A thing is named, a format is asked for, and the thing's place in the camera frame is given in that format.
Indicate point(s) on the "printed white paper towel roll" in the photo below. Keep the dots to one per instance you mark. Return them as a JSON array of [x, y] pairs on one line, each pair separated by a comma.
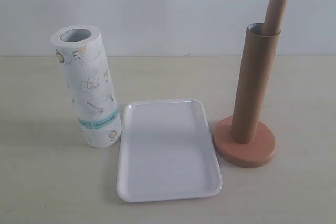
[[83, 61]]

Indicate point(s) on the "brown cardboard tube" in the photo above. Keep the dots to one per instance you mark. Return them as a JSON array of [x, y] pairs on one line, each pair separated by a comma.
[[257, 59]]

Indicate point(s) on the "wooden paper towel holder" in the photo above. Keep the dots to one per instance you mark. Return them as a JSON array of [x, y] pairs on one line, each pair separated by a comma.
[[261, 150]]

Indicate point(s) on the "white rectangular plastic tray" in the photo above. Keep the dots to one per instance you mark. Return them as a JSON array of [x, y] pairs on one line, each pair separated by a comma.
[[166, 152]]

